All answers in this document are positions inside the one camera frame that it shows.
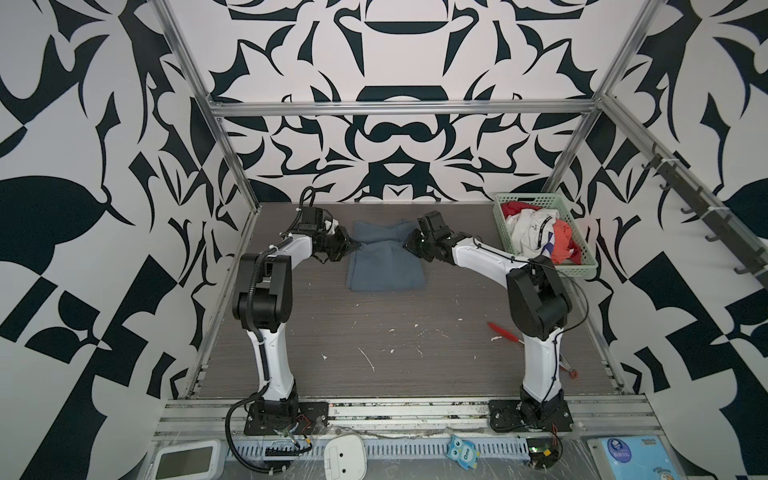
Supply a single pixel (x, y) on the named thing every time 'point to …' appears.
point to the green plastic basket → (588, 264)
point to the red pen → (562, 362)
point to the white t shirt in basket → (531, 231)
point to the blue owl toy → (463, 451)
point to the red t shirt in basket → (565, 249)
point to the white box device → (345, 458)
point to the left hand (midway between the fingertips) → (363, 237)
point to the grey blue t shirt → (382, 263)
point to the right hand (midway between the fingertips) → (405, 239)
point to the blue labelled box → (638, 457)
